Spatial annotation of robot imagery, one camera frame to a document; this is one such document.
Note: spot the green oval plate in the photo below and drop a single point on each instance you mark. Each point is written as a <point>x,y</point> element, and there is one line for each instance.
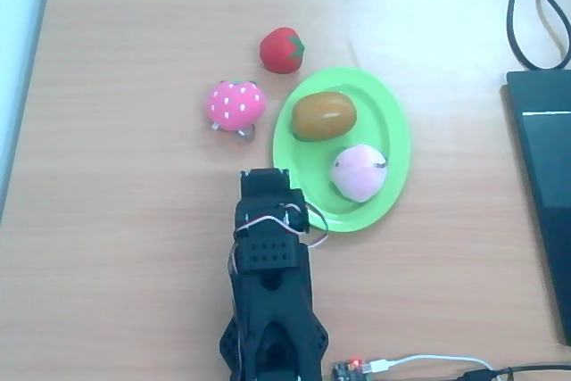
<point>383,131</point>

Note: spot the pink plush peach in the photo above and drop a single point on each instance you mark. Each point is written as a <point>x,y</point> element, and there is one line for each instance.
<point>357,173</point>

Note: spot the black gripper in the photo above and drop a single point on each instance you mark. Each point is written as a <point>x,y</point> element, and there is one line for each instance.
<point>263,181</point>

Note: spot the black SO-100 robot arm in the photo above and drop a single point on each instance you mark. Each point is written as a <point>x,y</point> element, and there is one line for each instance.
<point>272,300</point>

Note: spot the pink plush strawberry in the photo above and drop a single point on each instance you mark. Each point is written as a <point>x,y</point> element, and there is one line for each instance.
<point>234,104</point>

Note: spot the motor controller circuit board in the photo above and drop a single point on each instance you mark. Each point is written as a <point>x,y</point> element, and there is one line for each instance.
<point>348,370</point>

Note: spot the brown toy kiwi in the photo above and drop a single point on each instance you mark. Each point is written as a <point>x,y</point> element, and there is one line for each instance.
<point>323,115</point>

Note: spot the red toy tomato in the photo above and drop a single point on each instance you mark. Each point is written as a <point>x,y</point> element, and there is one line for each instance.
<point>278,53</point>

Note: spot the black laptop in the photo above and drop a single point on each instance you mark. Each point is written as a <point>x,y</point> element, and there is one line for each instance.
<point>548,153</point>

